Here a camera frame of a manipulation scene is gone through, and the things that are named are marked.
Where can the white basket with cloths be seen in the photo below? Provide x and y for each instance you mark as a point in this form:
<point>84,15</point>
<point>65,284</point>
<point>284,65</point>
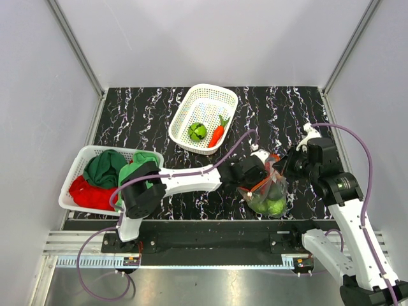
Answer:
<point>77,168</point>

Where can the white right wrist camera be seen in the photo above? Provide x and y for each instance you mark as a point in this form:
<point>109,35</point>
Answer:
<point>311,133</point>

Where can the clear zip top bag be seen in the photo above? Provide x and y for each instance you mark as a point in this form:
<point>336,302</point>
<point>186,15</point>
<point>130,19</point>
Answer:
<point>274,187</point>

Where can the aluminium corner post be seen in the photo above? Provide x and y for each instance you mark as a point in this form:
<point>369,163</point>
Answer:
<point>362,25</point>
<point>68,33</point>

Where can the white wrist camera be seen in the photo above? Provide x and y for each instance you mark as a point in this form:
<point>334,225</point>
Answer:
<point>311,133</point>
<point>261,154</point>

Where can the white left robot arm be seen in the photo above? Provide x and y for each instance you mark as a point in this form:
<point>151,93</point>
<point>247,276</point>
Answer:
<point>143,190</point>

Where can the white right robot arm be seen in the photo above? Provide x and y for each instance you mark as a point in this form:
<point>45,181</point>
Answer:
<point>364,276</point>

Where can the green fake melon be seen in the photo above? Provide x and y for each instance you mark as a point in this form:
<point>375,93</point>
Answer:
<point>197,132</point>

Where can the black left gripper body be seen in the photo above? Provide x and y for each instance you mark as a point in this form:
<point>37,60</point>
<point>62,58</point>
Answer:
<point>247,184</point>

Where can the left aluminium corner post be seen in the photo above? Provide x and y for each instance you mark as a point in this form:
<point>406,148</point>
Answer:
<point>68,33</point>

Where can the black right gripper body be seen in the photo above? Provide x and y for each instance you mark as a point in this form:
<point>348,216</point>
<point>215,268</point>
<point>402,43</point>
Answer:
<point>298,166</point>

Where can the orange fake carrot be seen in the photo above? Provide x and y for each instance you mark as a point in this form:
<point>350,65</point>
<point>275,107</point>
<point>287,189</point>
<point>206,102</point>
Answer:
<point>219,131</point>

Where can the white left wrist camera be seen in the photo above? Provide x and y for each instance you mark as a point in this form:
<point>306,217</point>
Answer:
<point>261,154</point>

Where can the aluminium rail frame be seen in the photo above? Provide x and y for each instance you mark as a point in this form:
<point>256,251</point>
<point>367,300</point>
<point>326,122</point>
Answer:
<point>76,272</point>

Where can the dark green cloth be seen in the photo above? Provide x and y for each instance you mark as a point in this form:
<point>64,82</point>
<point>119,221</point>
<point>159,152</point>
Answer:
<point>103,170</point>

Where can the white perforated plastic basket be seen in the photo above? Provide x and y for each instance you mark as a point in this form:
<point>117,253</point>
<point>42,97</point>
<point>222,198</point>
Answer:
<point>209,105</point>

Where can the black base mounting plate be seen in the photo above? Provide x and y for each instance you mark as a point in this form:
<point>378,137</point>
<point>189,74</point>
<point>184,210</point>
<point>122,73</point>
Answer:
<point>213,243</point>

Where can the red cloth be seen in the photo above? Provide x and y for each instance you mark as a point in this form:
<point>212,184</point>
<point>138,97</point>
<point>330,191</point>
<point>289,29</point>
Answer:
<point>88,196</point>

